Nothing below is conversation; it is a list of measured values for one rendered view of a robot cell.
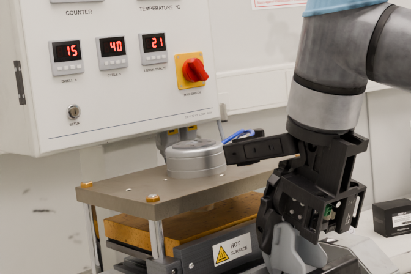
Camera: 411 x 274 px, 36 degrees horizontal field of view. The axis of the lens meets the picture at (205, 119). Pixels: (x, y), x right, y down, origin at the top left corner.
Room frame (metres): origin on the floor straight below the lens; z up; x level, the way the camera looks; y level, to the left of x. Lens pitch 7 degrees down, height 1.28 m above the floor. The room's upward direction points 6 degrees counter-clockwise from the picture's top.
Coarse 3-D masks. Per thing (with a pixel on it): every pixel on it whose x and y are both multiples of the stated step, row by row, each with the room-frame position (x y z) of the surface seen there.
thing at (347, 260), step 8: (344, 256) 0.73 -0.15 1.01; (352, 256) 0.72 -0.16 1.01; (328, 264) 0.71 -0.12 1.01; (336, 264) 0.70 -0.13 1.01; (344, 264) 0.71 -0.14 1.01; (352, 264) 0.71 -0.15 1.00; (312, 272) 0.69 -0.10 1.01; (320, 272) 0.69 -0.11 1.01; (328, 272) 0.69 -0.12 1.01; (336, 272) 0.69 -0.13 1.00; (344, 272) 0.70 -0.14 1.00; (352, 272) 0.71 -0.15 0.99; (360, 272) 0.72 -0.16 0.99
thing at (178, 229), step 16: (256, 192) 0.89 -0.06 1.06; (208, 208) 0.82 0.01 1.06; (224, 208) 0.82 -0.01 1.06; (240, 208) 0.81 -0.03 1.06; (256, 208) 0.80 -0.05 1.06; (112, 224) 0.81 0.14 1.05; (128, 224) 0.79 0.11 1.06; (144, 224) 0.78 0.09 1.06; (176, 224) 0.77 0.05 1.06; (192, 224) 0.76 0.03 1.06; (208, 224) 0.75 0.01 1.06; (224, 224) 0.75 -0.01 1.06; (112, 240) 0.82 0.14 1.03; (128, 240) 0.79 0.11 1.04; (144, 240) 0.76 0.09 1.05; (176, 240) 0.70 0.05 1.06; (192, 240) 0.71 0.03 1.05; (144, 256) 0.76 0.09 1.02
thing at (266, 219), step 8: (272, 192) 0.68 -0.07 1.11; (264, 200) 0.67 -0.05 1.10; (264, 208) 0.67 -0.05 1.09; (272, 208) 0.68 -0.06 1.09; (264, 216) 0.67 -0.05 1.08; (272, 216) 0.67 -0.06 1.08; (280, 216) 0.68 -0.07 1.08; (256, 224) 0.68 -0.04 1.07; (264, 224) 0.67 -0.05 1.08; (272, 224) 0.68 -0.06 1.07; (256, 232) 0.69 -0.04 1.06; (264, 232) 0.68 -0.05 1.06; (272, 232) 0.68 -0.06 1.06; (264, 240) 0.69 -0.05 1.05; (264, 248) 0.70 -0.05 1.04
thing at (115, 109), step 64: (0, 0) 0.86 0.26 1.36; (64, 0) 0.86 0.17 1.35; (128, 0) 0.93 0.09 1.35; (192, 0) 1.01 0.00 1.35; (0, 64) 0.89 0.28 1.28; (64, 64) 0.86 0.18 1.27; (128, 64) 0.93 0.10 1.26; (192, 64) 0.97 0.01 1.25; (0, 128) 0.91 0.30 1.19; (64, 128) 0.85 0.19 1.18; (128, 128) 0.92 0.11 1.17; (192, 128) 1.03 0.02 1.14
